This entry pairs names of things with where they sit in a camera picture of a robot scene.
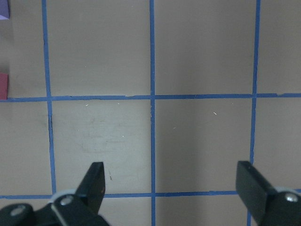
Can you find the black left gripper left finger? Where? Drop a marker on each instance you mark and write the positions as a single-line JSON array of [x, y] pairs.
[[81, 207]]

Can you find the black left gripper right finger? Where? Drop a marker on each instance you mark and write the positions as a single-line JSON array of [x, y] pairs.
[[268, 205]]

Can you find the red foam block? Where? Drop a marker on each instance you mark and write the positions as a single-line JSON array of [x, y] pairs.
[[3, 86]]

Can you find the purple foam block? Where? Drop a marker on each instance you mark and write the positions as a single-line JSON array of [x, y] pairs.
[[4, 10]]

